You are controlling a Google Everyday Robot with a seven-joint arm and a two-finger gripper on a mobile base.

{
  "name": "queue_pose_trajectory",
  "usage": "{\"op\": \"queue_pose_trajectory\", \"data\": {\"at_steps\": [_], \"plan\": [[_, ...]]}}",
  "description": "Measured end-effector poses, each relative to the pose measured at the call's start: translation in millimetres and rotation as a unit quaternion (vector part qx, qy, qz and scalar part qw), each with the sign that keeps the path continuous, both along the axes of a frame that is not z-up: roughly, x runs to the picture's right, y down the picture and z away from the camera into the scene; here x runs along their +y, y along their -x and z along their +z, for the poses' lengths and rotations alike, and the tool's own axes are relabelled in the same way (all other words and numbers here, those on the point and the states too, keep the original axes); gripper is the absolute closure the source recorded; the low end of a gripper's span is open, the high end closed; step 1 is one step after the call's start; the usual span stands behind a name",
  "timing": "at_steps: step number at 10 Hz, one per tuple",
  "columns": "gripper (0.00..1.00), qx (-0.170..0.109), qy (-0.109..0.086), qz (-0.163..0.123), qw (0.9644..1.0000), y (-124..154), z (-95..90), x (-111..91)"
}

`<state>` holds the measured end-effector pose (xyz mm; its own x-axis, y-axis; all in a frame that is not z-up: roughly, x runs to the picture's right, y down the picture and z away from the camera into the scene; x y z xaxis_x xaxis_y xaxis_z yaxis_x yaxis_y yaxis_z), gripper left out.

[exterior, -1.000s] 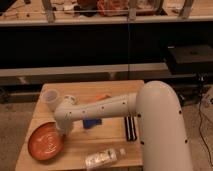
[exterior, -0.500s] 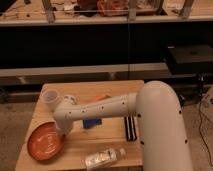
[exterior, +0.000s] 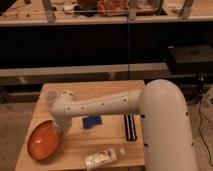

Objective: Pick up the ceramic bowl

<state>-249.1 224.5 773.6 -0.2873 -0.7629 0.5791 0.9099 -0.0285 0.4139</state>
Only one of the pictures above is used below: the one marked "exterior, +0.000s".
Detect orange ceramic bowl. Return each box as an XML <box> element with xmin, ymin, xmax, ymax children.
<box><xmin>27</xmin><ymin>120</ymin><xmax>61</xmax><ymax>161</ymax></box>

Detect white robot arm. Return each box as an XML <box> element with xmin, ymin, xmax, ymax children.
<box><xmin>51</xmin><ymin>79</ymin><xmax>198</xmax><ymax>171</ymax></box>

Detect blue small object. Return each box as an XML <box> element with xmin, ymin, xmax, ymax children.
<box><xmin>82</xmin><ymin>116</ymin><xmax>102</xmax><ymax>129</ymax></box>

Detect black striped rectangular object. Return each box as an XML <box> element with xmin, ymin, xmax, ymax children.
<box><xmin>124</xmin><ymin>114</ymin><xmax>137</xmax><ymax>141</ymax></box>

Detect translucent plastic cup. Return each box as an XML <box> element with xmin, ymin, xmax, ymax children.
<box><xmin>41</xmin><ymin>89</ymin><xmax>59</xmax><ymax>104</ymax></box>

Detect clear plastic bottle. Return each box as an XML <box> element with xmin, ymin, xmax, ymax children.
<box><xmin>85</xmin><ymin>148</ymin><xmax>126</xmax><ymax>170</ymax></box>

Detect orange clutter on shelf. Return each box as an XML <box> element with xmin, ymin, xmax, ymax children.
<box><xmin>74</xmin><ymin>0</ymin><xmax>128</xmax><ymax>17</ymax></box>

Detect black box on shelf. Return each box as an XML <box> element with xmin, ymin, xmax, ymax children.
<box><xmin>166</xmin><ymin>45</ymin><xmax>213</xmax><ymax>74</ymax></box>

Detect long wooden shelf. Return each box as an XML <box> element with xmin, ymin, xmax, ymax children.
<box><xmin>0</xmin><ymin>0</ymin><xmax>213</xmax><ymax>27</ymax></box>

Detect black cable on floor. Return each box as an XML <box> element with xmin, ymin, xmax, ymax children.
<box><xmin>198</xmin><ymin>99</ymin><xmax>213</xmax><ymax>168</ymax></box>

